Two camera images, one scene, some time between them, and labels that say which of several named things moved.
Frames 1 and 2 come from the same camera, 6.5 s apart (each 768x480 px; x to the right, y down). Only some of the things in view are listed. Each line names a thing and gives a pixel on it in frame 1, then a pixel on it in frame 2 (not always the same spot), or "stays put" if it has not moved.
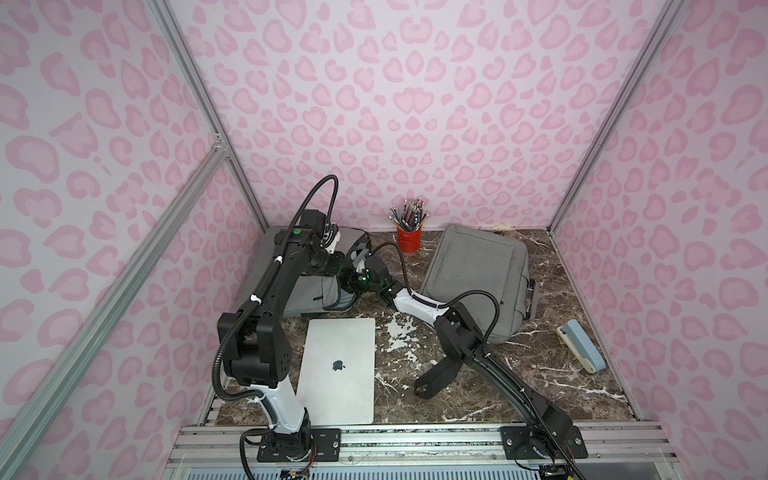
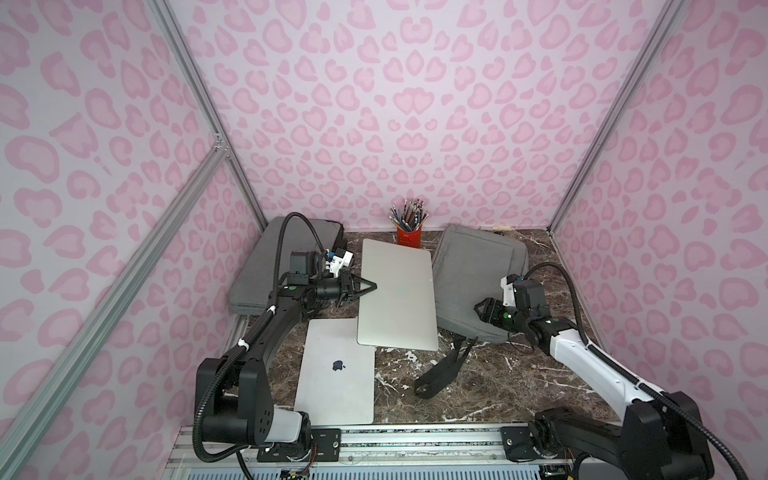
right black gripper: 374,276 → 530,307
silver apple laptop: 336,383 stays put
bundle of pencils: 410,216 stays put
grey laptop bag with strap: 484,270 stays put
